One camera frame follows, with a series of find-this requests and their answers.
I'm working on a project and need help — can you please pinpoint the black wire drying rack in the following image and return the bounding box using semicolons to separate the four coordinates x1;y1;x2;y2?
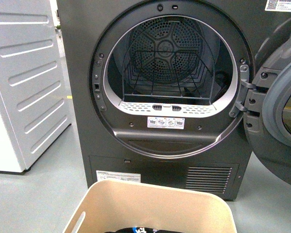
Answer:
122;50;214;103

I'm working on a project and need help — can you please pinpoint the black printed t-shirt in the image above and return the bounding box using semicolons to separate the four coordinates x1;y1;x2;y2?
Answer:
108;227;171;233

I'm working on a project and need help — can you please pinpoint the grey round dryer door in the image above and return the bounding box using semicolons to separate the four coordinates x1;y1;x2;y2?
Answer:
237;38;291;185

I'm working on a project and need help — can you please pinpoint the white appliance with ribbed side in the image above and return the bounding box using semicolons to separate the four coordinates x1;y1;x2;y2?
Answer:
0;0;71;173

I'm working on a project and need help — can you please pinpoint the beige plastic laundry hamper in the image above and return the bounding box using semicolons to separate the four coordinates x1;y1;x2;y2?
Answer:
63;179;237;233

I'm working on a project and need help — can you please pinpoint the dark grey clothes dryer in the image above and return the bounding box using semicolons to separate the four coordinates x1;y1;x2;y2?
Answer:
57;0;291;200

